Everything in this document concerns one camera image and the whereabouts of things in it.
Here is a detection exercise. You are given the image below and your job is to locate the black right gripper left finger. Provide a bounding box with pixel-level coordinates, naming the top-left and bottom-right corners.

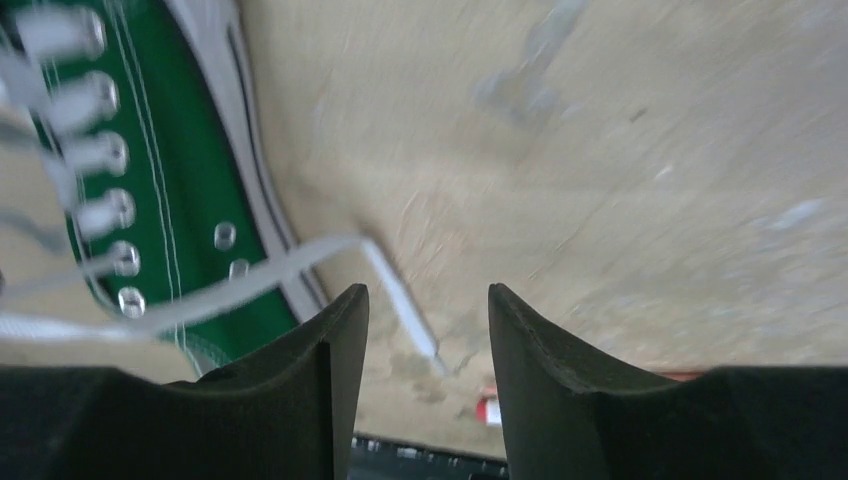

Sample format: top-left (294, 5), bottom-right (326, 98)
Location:
top-left (1, 284), bottom-right (369, 479)

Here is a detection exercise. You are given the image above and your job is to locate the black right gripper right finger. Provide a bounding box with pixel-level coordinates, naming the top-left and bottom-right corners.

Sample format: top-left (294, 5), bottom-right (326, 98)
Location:
top-left (488, 284), bottom-right (847, 479)

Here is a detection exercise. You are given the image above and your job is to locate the green canvas sneaker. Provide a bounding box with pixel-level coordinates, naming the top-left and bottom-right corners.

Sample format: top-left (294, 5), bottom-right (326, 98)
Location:
top-left (0, 0), bottom-right (331, 379)

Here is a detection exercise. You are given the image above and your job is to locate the white shoelace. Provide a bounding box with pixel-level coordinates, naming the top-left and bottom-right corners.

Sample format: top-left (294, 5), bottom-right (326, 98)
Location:
top-left (0, 3), bottom-right (452, 379)

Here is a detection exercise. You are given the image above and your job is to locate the red white marker pen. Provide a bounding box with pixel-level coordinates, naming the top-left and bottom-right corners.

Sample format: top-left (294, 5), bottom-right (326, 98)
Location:
top-left (475, 387), bottom-right (502, 426)

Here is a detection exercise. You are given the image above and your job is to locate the orange marker pen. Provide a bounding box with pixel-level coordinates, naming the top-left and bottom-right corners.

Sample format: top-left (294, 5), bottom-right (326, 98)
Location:
top-left (657, 371), bottom-right (705, 382)

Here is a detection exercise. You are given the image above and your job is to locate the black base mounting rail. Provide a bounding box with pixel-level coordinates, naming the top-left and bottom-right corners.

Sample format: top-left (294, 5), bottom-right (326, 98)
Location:
top-left (347, 433), bottom-right (509, 480)

